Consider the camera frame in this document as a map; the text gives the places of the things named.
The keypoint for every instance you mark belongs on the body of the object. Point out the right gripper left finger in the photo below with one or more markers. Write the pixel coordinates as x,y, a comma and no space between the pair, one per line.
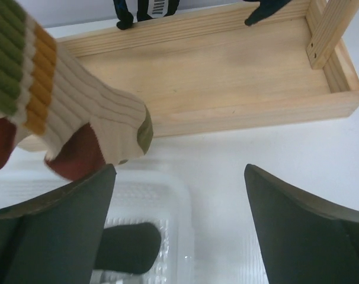
54,237

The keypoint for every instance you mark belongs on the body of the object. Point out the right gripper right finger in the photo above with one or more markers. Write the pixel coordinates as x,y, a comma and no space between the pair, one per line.
303,238

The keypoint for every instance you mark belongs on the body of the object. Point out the black blue sport sock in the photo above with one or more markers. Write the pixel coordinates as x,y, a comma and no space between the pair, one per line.
151,9

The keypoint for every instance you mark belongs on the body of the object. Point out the small black sock in basket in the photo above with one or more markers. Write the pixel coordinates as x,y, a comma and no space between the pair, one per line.
129,248

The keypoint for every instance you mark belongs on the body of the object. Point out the white plastic basket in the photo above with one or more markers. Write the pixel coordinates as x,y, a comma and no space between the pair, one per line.
106,227

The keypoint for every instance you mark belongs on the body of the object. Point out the black santa sock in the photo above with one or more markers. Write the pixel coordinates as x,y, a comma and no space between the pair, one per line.
266,9

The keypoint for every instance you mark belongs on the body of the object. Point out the wooden hanging rack frame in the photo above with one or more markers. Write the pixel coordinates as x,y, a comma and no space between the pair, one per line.
206,71

